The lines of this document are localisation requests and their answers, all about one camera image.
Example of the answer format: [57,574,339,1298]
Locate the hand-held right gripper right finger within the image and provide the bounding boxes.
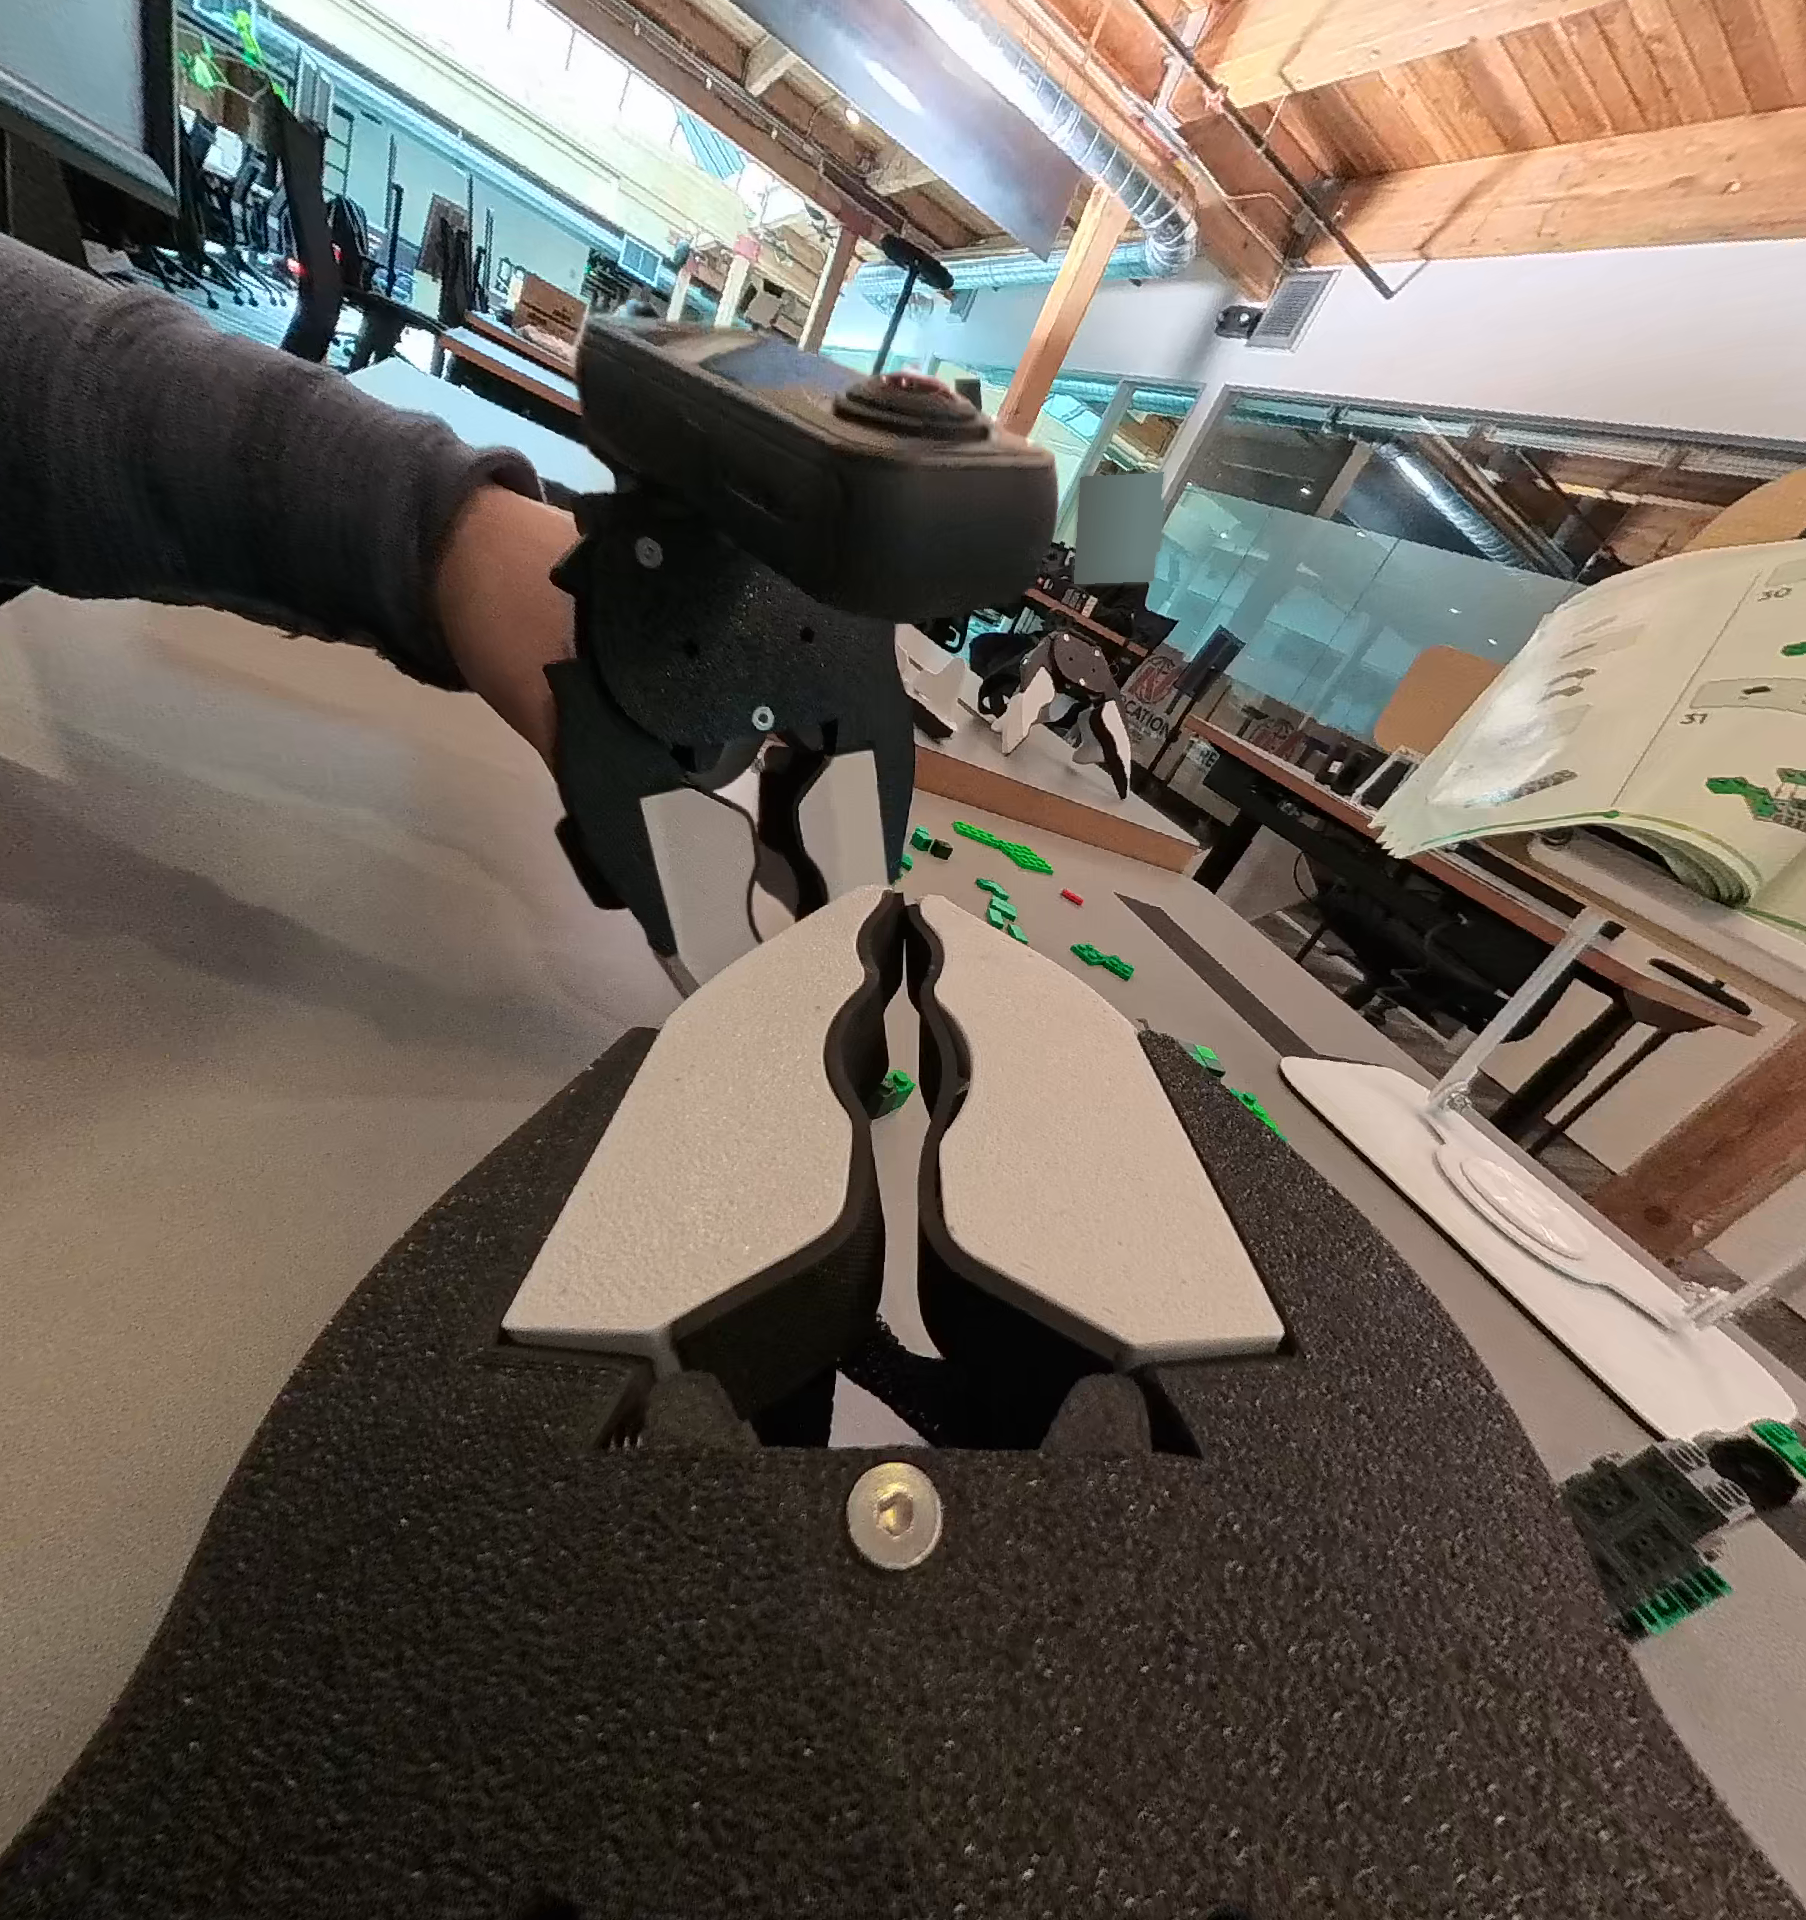
[902,894,1290,1371]

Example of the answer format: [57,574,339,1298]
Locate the brown cardboard sheet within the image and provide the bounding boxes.
[1689,447,1806,560]

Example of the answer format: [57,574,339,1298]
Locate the wooden beam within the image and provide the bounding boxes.
[1591,1025,1806,1266]

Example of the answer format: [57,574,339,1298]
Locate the person's left forearm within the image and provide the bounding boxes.
[0,181,547,694]

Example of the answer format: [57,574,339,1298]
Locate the white book stand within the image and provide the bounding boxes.
[1275,907,1806,1447]

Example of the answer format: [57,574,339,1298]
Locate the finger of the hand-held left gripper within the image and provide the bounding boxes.
[639,771,767,1001]
[761,742,899,928]

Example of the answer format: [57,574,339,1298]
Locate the green instruction booklet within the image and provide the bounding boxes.
[1368,535,1806,966]

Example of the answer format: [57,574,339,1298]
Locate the scatter of green bricks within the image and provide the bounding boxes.
[902,819,1290,1145]

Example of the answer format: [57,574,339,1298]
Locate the black ceiling panel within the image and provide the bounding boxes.
[728,0,1087,263]

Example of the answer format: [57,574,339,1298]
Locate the black and green brick assembly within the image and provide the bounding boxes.
[1558,1417,1806,1642]

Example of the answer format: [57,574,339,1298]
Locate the black and white gripper tool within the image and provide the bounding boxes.
[969,628,1145,800]

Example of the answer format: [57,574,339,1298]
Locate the grey wall vent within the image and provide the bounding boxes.
[1242,264,1340,354]

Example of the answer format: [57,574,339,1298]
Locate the black floor lamp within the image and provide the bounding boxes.
[865,233,952,378]

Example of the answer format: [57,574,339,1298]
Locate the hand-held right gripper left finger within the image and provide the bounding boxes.
[500,886,904,1384]

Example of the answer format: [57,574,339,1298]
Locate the black computer monitor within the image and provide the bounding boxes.
[0,0,182,220]

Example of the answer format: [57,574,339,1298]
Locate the black office chair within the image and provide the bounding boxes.
[273,111,448,371]

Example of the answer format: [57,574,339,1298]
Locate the thick wooden post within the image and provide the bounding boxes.
[992,181,1133,438]

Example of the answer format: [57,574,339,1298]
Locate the person's left hand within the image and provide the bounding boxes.
[435,482,589,771]

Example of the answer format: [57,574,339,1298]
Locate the glass partition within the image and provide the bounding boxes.
[1148,387,1806,752]

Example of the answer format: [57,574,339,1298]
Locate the wooden bench table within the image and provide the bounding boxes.
[1181,714,1768,1187]

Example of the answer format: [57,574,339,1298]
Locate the silver ventilation duct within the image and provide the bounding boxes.
[902,15,1197,289]

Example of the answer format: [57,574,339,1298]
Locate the thin wooden post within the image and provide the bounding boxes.
[797,225,865,357]

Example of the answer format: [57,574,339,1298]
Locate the wooden background desk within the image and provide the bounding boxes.
[432,310,589,421]

